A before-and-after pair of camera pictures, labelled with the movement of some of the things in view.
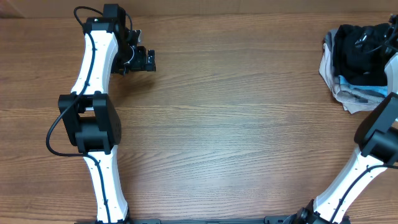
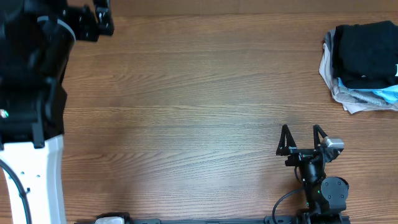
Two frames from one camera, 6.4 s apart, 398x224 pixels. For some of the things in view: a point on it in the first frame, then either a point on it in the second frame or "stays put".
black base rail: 226,221 stays put
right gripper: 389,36 → 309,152
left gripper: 140,63 → 87,31
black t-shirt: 358,54 stays put
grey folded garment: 329,37 stays put
